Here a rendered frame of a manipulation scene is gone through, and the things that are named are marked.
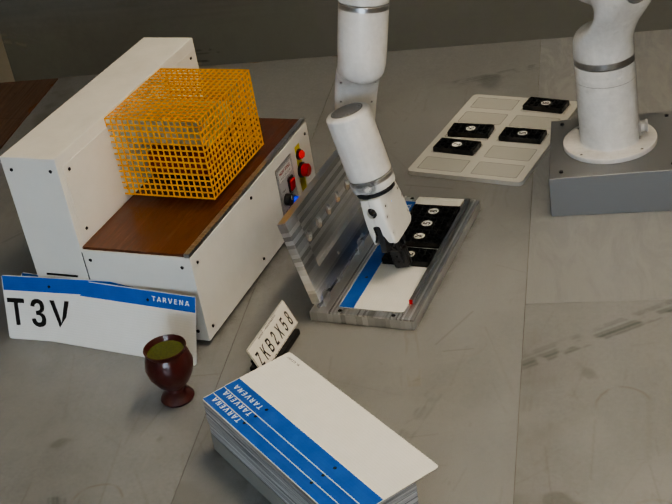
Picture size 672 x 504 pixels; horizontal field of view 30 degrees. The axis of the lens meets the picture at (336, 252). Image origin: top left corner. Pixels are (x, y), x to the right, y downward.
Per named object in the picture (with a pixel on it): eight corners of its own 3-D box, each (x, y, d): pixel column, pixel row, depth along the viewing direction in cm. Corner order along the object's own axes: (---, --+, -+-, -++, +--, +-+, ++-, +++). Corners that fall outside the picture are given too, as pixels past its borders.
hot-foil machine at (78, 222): (211, 346, 233) (167, 165, 214) (31, 326, 249) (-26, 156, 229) (353, 156, 291) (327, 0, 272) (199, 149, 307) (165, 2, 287)
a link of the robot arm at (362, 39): (333, -14, 230) (329, 143, 242) (340, 7, 215) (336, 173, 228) (381, -14, 230) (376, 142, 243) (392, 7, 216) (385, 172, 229)
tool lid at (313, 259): (285, 223, 225) (276, 224, 226) (323, 310, 233) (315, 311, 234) (368, 114, 259) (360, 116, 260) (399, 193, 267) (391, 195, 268)
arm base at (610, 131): (653, 117, 265) (649, 35, 256) (661, 159, 249) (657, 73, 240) (562, 127, 269) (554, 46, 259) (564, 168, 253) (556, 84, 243)
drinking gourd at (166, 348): (177, 418, 216) (163, 367, 210) (144, 403, 221) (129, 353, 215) (211, 391, 221) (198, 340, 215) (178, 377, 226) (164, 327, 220)
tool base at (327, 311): (415, 330, 227) (412, 314, 226) (310, 320, 235) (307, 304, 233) (480, 209, 261) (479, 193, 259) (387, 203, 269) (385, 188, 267)
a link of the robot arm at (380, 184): (381, 182, 228) (386, 196, 229) (397, 159, 234) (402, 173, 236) (341, 188, 232) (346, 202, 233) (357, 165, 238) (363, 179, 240)
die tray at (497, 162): (521, 186, 267) (521, 182, 266) (407, 174, 279) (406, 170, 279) (580, 105, 296) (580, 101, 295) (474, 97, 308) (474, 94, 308)
